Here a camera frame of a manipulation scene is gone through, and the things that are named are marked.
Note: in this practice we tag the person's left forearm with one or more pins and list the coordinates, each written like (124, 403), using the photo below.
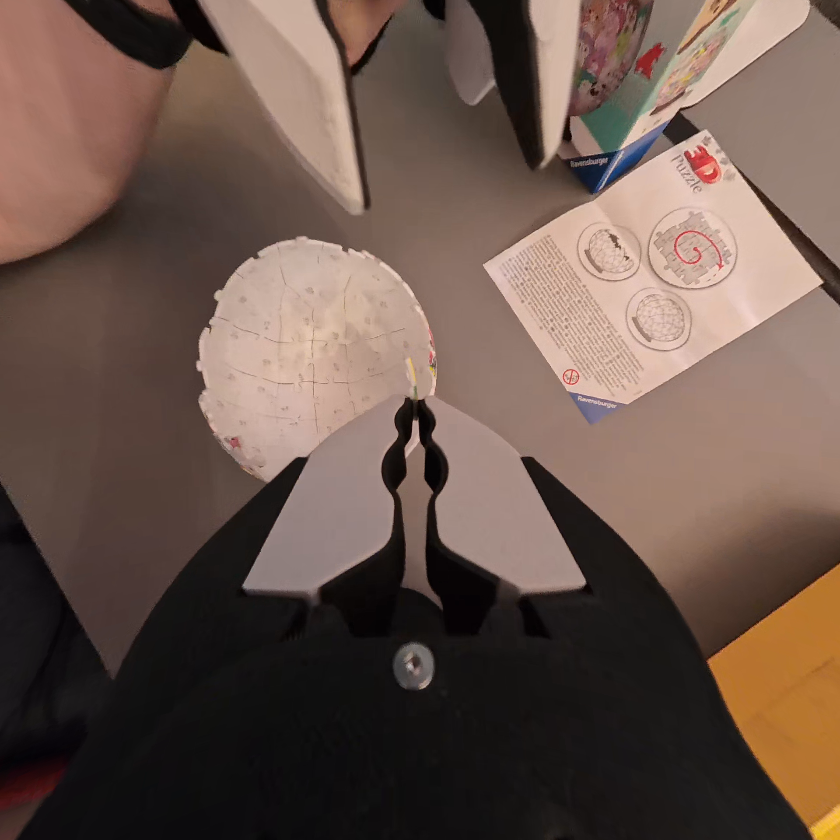
(51, 132)

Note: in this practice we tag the person's left hand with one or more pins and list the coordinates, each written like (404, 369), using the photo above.
(364, 33)

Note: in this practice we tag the yellow plastic bin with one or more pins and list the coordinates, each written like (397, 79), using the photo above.
(787, 709)

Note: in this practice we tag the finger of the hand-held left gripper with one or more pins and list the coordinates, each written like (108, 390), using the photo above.
(554, 66)
(288, 85)

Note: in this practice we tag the half-built colourful puzzle ball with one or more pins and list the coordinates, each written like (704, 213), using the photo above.
(294, 342)

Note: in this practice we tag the folded paper instruction leaflet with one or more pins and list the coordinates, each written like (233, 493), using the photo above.
(623, 295)

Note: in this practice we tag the black wristband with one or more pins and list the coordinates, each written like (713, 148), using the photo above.
(131, 39)

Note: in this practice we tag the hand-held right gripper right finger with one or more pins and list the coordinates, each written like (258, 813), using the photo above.
(498, 525)

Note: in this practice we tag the colourful puzzle box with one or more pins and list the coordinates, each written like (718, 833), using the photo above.
(623, 85)

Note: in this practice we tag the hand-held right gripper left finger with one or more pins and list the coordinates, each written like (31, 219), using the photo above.
(327, 525)

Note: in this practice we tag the red orange item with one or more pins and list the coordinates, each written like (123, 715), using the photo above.
(28, 780)

